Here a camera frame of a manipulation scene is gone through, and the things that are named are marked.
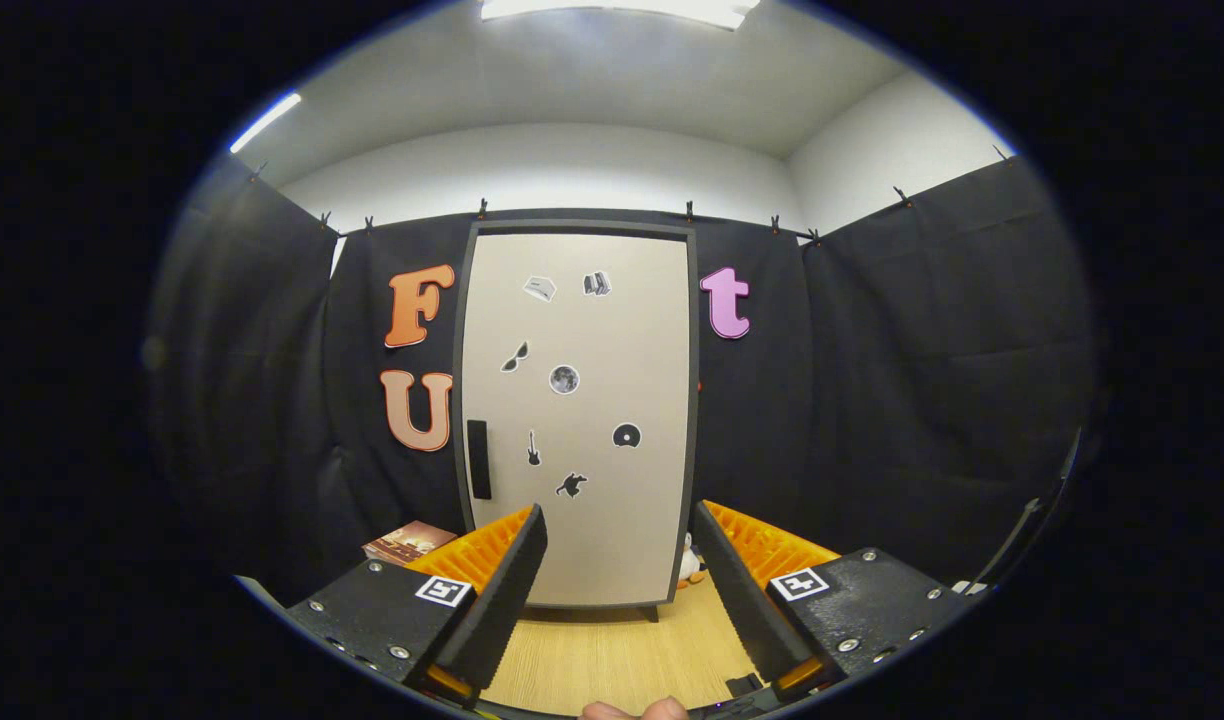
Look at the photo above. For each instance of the black backdrop cloth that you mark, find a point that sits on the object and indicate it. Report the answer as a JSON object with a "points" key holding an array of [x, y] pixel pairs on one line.
{"points": [[872, 400]]}

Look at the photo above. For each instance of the wide ceiling light panel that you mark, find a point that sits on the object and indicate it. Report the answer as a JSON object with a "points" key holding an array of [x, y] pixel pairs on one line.
{"points": [[622, 8]]}

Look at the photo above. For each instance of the penguin plush toy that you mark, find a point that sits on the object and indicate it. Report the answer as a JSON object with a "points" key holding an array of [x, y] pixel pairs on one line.
{"points": [[690, 570]]}

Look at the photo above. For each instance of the narrow ceiling light panel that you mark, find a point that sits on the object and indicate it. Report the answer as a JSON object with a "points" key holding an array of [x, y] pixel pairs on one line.
{"points": [[267, 122]]}

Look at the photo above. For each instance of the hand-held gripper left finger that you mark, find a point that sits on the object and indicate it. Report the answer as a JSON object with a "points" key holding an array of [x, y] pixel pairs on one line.
{"points": [[502, 610]]}

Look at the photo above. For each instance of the black table clamp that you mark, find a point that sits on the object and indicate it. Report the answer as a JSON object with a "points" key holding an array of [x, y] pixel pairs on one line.
{"points": [[744, 686]]}

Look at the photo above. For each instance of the dark grey shoe cabinet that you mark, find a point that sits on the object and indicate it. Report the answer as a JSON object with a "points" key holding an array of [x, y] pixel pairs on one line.
{"points": [[582, 228]]}

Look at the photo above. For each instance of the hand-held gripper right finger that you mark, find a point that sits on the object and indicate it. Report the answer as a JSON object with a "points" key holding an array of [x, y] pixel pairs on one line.
{"points": [[742, 610]]}

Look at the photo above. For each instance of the row of black cloth clips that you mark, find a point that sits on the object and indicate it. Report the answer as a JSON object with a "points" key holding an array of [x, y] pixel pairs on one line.
{"points": [[482, 208]]}

